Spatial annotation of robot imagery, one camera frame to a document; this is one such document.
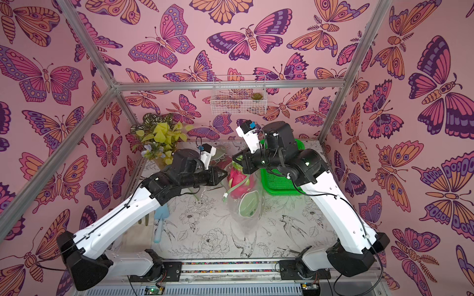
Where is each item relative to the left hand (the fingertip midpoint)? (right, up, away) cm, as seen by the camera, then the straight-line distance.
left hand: (230, 173), depth 69 cm
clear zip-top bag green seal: (+5, -8, -4) cm, 10 cm away
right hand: (+2, +7, -9) cm, 11 cm away
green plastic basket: (+22, -9, +31) cm, 39 cm away
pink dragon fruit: (+2, -1, -3) cm, 4 cm away
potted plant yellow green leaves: (-36, +16, +19) cm, 44 cm away
